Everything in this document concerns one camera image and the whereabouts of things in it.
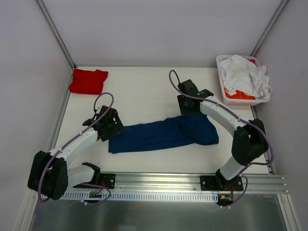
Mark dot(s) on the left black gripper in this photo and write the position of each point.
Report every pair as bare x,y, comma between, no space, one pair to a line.
116,125

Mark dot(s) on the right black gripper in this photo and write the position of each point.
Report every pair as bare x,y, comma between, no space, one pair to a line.
186,106

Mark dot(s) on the blue mickey t shirt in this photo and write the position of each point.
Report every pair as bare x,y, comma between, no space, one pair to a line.
170,133

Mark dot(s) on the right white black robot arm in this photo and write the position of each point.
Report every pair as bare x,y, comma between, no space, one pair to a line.
249,138

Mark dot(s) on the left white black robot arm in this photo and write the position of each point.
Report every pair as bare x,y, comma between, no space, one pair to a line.
51,174

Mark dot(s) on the white plastic laundry basket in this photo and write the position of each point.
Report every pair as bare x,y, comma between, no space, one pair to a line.
227,100

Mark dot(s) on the folded red t shirt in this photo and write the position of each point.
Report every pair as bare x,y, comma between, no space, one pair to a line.
88,82

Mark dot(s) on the orange t shirt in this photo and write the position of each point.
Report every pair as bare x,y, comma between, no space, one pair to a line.
238,95

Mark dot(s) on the white t shirt pile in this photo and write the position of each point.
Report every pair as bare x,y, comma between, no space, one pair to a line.
240,74

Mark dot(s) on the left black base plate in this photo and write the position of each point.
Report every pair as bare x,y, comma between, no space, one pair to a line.
107,181

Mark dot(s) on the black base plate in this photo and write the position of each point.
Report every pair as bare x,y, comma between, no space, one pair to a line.
215,183
107,181

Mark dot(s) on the aluminium mounting rail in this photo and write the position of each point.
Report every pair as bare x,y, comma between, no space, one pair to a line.
165,182

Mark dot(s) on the white slotted cable duct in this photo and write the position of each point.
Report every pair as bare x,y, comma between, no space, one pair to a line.
142,196

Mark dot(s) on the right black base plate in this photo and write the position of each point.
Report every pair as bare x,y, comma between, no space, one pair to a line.
215,183

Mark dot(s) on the right aluminium frame post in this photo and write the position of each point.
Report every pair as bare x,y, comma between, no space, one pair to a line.
270,25

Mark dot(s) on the aluminium frame post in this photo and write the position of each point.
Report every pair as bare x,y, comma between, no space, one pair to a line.
270,25
52,26

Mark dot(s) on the left aluminium frame post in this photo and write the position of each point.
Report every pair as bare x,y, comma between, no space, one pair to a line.
52,26

